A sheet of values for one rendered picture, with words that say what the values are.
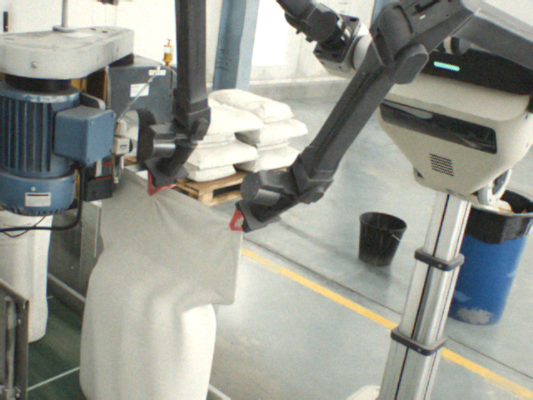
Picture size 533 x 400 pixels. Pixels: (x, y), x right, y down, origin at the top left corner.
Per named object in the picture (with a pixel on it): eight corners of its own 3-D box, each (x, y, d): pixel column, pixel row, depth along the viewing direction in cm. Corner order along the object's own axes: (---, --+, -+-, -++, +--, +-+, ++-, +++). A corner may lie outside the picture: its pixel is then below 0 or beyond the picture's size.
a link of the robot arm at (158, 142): (211, 121, 144) (191, 102, 149) (169, 118, 136) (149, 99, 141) (195, 166, 149) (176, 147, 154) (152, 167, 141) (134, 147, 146)
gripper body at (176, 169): (140, 165, 152) (153, 144, 148) (172, 159, 160) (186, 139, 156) (154, 186, 150) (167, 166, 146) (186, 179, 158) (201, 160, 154)
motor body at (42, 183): (89, 212, 135) (95, 93, 126) (20, 227, 123) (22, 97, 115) (47, 189, 143) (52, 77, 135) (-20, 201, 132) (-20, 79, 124)
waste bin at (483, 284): (523, 311, 367) (555, 204, 346) (487, 341, 329) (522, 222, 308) (445, 277, 395) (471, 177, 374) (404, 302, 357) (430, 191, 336)
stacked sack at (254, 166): (307, 167, 531) (310, 149, 526) (253, 179, 481) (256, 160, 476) (268, 153, 556) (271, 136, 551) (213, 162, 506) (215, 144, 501)
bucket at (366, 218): (407, 262, 409) (415, 224, 401) (383, 274, 387) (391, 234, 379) (367, 245, 427) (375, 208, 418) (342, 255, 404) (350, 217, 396)
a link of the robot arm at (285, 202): (309, 203, 131) (304, 178, 133) (284, 198, 126) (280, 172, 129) (286, 217, 135) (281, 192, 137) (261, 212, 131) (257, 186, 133)
